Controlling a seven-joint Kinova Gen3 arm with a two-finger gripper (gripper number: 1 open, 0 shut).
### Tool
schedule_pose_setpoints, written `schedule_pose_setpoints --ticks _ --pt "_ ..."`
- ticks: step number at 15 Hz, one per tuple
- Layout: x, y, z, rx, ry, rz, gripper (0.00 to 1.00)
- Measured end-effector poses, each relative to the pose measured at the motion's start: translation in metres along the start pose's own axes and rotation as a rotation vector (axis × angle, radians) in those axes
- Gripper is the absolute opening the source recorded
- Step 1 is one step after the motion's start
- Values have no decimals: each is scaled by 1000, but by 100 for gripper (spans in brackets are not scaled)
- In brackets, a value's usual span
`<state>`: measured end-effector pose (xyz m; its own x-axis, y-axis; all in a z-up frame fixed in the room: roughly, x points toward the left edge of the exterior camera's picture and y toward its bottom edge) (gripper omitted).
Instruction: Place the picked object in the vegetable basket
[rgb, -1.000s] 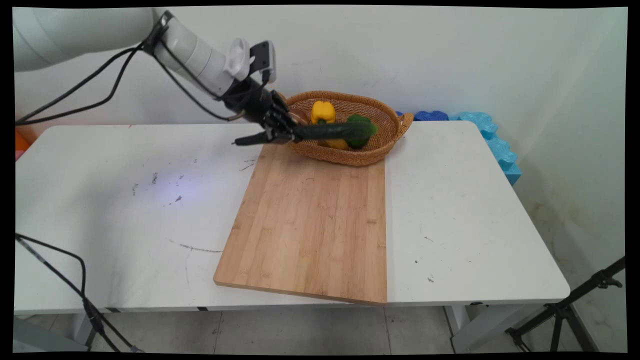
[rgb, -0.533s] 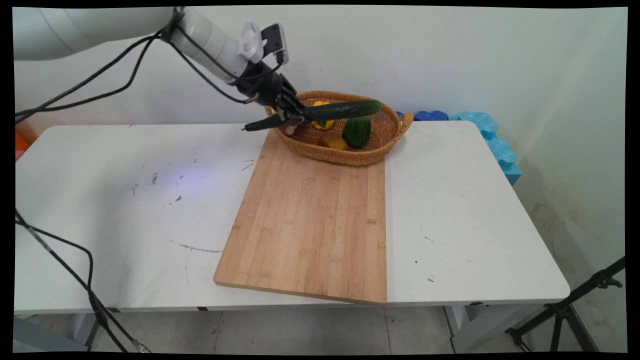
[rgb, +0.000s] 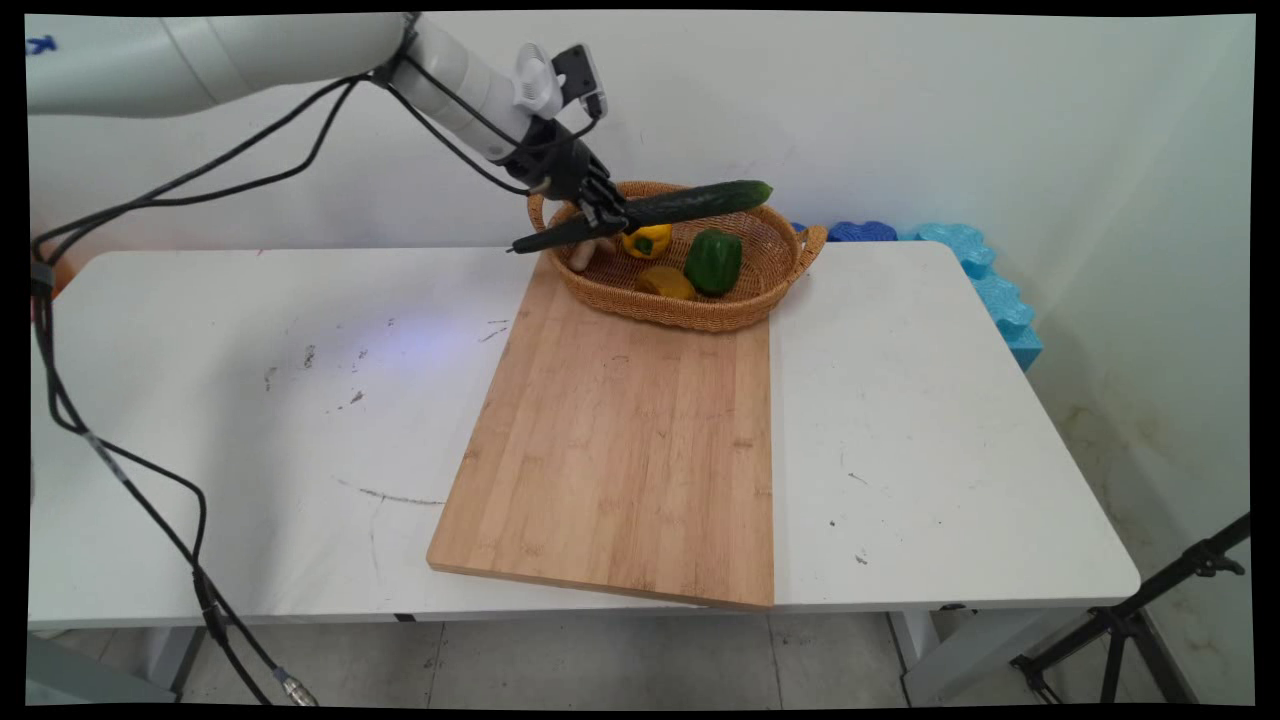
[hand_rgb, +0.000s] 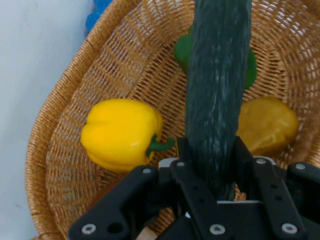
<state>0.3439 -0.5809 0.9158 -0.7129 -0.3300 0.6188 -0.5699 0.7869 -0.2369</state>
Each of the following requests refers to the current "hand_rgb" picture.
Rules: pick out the dark green cucumber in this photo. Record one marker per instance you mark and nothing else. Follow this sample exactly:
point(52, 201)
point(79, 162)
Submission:
point(217, 87)

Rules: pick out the woven wicker basket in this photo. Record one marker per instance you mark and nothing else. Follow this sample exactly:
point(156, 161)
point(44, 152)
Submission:
point(120, 62)

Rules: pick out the dark blue foam mat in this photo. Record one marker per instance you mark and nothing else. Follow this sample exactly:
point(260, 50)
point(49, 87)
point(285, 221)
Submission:
point(96, 13)

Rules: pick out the yellow bell pepper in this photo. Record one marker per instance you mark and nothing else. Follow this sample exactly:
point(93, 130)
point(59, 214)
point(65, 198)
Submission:
point(120, 130)

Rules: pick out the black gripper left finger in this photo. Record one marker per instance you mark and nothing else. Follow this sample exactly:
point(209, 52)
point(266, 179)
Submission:
point(190, 200)

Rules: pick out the green bell pepper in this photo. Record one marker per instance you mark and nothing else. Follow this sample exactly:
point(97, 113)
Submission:
point(182, 52)

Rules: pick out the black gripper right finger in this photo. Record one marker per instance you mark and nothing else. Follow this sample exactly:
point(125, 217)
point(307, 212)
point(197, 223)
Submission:
point(280, 200)

